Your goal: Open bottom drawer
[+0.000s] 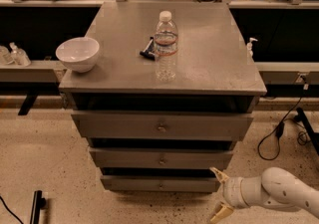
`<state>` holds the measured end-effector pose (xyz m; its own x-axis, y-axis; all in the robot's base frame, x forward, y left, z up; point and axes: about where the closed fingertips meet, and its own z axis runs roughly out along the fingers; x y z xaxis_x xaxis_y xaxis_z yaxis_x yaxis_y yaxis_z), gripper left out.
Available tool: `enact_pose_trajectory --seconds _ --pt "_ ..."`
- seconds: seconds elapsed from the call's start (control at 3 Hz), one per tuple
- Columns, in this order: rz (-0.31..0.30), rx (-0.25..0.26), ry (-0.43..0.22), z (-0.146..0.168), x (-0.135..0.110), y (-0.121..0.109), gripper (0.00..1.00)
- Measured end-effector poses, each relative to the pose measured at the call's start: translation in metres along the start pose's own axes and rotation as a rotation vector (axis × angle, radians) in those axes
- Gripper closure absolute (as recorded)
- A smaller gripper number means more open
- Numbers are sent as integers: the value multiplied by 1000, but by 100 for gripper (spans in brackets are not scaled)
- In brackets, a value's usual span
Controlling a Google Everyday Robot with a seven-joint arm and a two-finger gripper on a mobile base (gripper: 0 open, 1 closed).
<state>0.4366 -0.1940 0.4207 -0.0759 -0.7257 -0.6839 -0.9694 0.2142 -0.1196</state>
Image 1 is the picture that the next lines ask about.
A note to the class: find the clear container at left edge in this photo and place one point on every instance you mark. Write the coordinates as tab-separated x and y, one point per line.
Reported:
5	56

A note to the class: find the black stand base bottom left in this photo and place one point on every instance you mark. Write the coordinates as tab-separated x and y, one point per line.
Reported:
39	202

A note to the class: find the grey middle drawer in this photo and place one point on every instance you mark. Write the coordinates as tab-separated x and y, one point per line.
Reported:
160	158

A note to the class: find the grey drawer cabinet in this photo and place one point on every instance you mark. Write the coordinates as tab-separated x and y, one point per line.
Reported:
214	74

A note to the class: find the grey drawer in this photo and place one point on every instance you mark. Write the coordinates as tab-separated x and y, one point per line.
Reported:
160	158
161	183
163	125

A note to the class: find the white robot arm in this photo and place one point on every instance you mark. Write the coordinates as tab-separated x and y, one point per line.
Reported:
275	189

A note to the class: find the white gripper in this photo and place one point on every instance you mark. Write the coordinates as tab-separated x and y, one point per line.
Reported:
231	191

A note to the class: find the white pump bottle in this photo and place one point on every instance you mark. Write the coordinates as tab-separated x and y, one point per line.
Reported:
250	45

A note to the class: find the grey top drawer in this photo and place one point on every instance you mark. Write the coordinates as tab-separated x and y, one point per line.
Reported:
163	125

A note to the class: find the grey bottom drawer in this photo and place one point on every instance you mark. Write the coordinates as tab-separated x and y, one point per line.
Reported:
161	183

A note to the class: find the white bowl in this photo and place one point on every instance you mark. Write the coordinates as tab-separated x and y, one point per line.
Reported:
79	54

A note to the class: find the black razor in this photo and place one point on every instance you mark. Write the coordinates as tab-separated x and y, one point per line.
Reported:
148	52

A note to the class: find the black stand leg right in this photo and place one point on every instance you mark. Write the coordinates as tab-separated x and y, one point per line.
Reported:
314	136

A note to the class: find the clear bottle on ledge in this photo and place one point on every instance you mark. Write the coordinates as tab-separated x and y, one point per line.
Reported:
19	55

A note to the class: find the clear plastic water bottle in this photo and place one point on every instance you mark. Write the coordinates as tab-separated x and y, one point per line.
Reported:
166	47

